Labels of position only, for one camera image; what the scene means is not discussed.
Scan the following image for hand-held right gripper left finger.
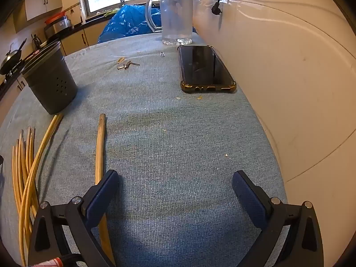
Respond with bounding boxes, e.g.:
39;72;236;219
28;169;119;267

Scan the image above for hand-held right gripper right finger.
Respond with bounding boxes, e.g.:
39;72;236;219
232;170;324;267

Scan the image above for brown wooden chopstick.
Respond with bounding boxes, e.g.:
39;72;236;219
95;113;116;266

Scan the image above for bundle of yellow bamboo chopsticks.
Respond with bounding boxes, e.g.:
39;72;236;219
11;113;65;266

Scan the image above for dark grey utensil holder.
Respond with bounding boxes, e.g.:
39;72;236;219
22;41;78;115

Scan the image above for blue-grey table cloth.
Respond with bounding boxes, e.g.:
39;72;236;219
0;29;288;267

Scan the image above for bunch of keys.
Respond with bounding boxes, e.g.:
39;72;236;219
117;58;140;71

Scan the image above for black gas stove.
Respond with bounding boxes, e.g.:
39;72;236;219
0;61;25;87

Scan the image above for black wok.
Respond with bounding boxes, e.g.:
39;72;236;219
0;38;27;75

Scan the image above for dark steel kettle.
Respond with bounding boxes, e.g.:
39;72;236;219
31;34;43;50

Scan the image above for steel rice cooker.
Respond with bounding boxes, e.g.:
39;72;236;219
44;17;73;40

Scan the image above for black kitchen countertop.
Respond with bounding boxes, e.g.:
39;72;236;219
0;15;112;101

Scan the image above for blue plastic bag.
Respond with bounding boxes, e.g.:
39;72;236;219
98;4;162;44

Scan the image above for red plastic basin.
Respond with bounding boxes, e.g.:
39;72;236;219
45;12;67;25

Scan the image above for clear glass mug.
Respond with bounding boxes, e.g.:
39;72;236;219
145;0;194;46

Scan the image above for beige upper kitchen cabinets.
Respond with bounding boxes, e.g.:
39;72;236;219
12;0;64;32

